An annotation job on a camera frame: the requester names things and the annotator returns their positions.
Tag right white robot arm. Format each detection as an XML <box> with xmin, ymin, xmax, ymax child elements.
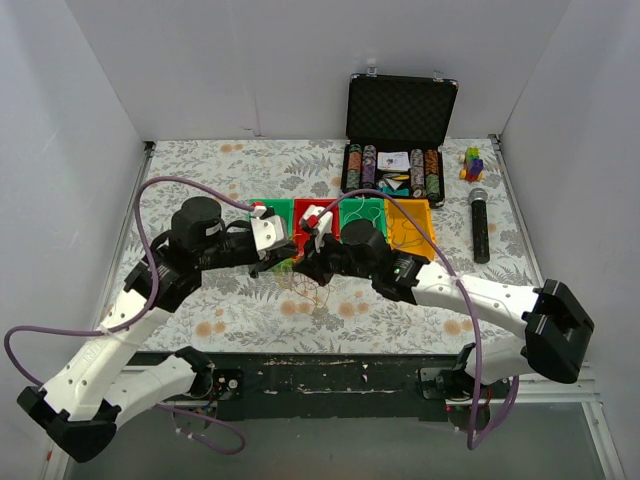
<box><xmin>293</xmin><ymin>220</ymin><xmax>594</xmax><ymax>398</ymax></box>

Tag black poker chip case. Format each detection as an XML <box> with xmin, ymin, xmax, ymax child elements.
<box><xmin>340</xmin><ymin>73</ymin><xmax>459</xmax><ymax>208</ymax></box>

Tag yellow cable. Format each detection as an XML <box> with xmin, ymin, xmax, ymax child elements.
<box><xmin>272</xmin><ymin>254</ymin><xmax>334</xmax><ymax>316</ymax></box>

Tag left green plastic bin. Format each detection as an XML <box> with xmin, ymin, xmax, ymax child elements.
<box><xmin>249</xmin><ymin>198</ymin><xmax>294</xmax><ymax>239</ymax></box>

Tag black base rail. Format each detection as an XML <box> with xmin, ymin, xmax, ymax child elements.
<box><xmin>190</xmin><ymin>353</ymin><xmax>456</xmax><ymax>422</ymax></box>

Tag colourful toy block car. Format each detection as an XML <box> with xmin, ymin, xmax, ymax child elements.
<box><xmin>459</xmin><ymin>147</ymin><xmax>484</xmax><ymax>182</ymax></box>

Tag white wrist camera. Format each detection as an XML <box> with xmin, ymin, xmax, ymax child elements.
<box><xmin>249</xmin><ymin>202</ymin><xmax>289</xmax><ymax>260</ymax></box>
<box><xmin>299</xmin><ymin>205</ymin><xmax>333</xmax><ymax>252</ymax></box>

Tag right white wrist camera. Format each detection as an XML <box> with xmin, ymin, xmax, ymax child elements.
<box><xmin>299</xmin><ymin>205</ymin><xmax>333</xmax><ymax>252</ymax></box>

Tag right green plastic bin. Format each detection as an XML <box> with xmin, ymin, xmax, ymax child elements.
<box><xmin>339</xmin><ymin>197</ymin><xmax>387</xmax><ymax>235</ymax></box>

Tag green plastic bin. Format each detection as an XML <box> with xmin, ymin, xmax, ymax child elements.
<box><xmin>339</xmin><ymin>197</ymin><xmax>387</xmax><ymax>235</ymax></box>
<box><xmin>249</xmin><ymin>198</ymin><xmax>294</xmax><ymax>239</ymax></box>

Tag white cable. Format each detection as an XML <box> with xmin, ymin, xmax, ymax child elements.
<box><xmin>347</xmin><ymin>197</ymin><xmax>384</xmax><ymax>226</ymax></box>

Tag red plastic bin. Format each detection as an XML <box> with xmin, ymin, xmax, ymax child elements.
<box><xmin>293</xmin><ymin>198</ymin><xmax>340</xmax><ymax>258</ymax></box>

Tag yellow plastic bin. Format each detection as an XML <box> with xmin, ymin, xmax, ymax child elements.
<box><xmin>384</xmin><ymin>199</ymin><xmax>437</xmax><ymax>261</ymax></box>

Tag blue cable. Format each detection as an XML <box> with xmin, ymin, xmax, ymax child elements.
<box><xmin>389</xmin><ymin>214</ymin><xmax>430</xmax><ymax>251</ymax></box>

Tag black microphone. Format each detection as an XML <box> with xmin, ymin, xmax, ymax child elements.
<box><xmin>468</xmin><ymin>188</ymin><xmax>490</xmax><ymax>264</ymax></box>

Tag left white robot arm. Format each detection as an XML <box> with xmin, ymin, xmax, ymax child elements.
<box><xmin>17</xmin><ymin>197</ymin><xmax>296</xmax><ymax>463</ymax></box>

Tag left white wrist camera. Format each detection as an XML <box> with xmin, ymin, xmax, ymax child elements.
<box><xmin>249</xmin><ymin>202</ymin><xmax>289</xmax><ymax>260</ymax></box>

